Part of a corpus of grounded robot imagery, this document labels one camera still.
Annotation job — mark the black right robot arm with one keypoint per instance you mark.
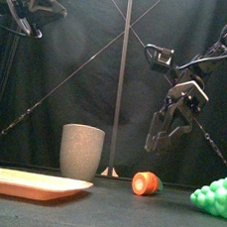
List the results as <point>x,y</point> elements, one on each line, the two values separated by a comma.
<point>211,58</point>

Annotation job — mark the orange toy carrot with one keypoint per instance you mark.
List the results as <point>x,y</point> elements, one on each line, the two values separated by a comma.
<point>144,184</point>

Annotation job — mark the pink plate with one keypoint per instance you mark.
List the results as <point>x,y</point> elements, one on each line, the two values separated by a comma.
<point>27,184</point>

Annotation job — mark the black cloth backdrop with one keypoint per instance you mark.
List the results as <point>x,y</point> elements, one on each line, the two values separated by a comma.
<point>76,48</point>

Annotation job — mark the green toy grape bunch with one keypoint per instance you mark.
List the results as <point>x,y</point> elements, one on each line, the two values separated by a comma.
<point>215,198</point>

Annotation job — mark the grey speckled cup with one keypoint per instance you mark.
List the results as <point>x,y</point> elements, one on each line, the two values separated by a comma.
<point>81,152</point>

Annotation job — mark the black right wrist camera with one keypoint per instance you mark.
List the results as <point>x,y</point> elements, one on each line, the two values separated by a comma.
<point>162,59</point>

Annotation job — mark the grey vertical frame post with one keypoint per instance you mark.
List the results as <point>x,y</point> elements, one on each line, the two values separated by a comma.
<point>120,86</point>

